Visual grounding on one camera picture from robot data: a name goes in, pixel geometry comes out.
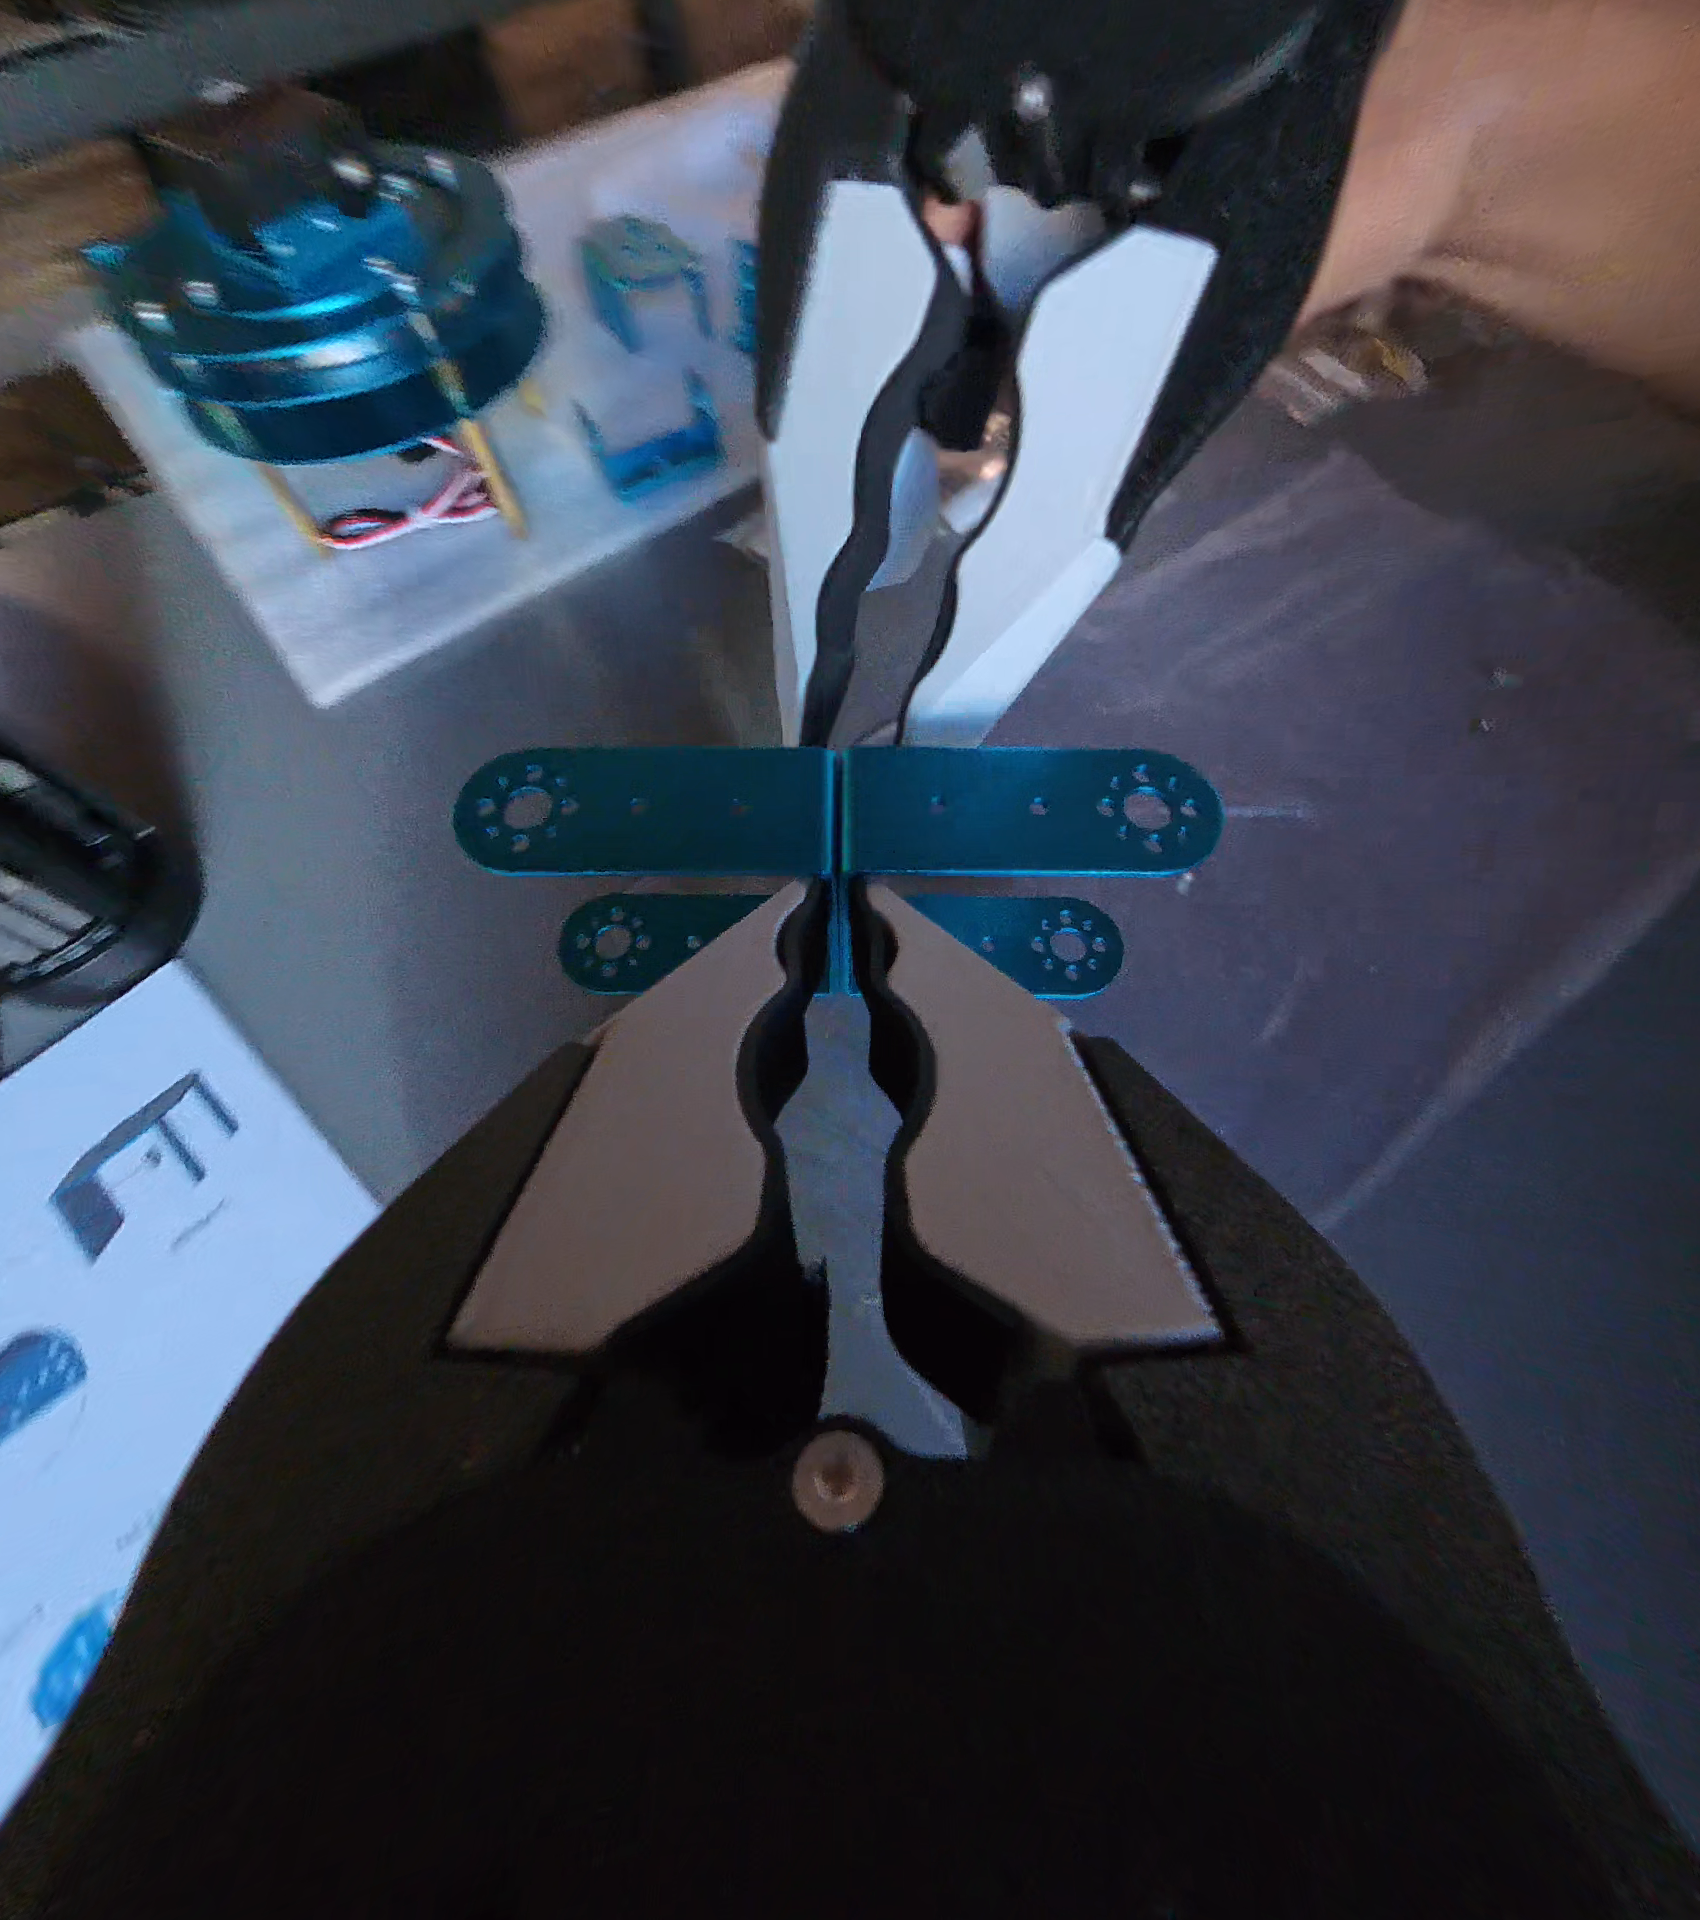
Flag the blue H-shaped metal bracket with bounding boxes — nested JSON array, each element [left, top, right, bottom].
[[450, 744, 1228, 1002]]

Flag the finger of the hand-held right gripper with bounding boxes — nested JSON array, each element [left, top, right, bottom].
[[764, 175, 976, 746], [904, 220, 1223, 746]]

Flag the white foam sheet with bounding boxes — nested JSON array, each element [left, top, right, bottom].
[[60, 58, 798, 710]]

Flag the black cylindrical screwdriver set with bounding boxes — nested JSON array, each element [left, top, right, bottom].
[[0, 660, 204, 995]]

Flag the blue round base with servo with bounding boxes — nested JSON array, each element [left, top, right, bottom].
[[82, 87, 554, 554]]

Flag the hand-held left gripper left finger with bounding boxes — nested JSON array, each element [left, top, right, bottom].
[[444, 875, 832, 1362]]

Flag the clear plastic bag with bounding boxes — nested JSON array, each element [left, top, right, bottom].
[[997, 436, 1700, 1234]]

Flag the blue multi-hole servo bracket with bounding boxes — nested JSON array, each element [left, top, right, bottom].
[[576, 214, 712, 342]]

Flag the blue long U bracket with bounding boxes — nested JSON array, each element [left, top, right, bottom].
[[575, 371, 728, 501]]

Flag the red white servo cable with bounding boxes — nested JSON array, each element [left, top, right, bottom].
[[315, 461, 505, 554]]

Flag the person's right forearm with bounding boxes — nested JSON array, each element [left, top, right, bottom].
[[1299, 0, 1700, 460]]

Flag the white instruction booklet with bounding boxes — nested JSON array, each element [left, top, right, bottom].
[[0, 958, 384, 1920]]

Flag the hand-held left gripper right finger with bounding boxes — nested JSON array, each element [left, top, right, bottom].
[[849, 875, 1228, 1355]]

